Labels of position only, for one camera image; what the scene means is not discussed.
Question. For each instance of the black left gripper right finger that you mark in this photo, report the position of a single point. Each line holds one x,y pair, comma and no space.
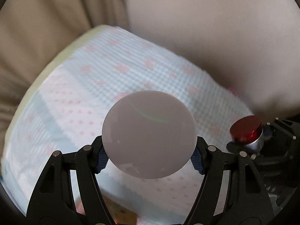
247,200

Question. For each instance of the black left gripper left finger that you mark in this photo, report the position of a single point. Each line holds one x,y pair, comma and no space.
52,200

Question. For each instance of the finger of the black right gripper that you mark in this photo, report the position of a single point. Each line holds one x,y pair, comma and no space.
235,147

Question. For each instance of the red lid silver jar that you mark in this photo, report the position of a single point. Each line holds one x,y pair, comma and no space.
248,133

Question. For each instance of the green jar white lid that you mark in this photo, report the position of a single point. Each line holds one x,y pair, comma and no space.
149,134

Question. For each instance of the brown cardboard box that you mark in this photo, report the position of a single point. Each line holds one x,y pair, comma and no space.
120,214

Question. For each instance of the blue pink patterned bedsheet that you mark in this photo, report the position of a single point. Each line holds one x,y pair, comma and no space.
65,108

